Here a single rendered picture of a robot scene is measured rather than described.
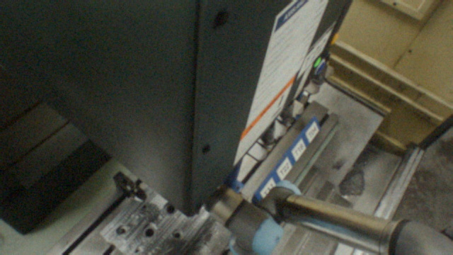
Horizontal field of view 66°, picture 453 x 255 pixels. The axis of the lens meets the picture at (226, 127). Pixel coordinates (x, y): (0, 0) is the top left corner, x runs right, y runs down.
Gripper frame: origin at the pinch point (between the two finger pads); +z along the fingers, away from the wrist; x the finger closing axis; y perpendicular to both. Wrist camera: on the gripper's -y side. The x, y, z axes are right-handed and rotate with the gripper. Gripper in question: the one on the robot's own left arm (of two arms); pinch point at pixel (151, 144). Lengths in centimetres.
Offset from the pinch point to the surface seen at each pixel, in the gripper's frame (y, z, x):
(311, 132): 45, -25, 63
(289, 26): -46, -21, 4
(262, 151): 17.5, -18.7, 25.9
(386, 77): 34, -37, 101
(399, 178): 58, -66, 79
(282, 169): 45, -25, 41
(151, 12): -55, -16, -13
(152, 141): -34.4, -14.5, -12.6
